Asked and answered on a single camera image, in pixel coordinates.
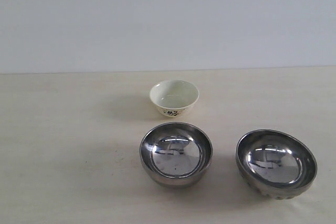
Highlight smooth steel bowl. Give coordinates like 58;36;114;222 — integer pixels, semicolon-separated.
139;122;213;189

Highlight ribbed steel bowl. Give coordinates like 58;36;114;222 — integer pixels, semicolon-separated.
235;129;318;200

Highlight white floral ceramic bowl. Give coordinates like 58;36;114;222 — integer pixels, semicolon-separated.
149;80;200;118

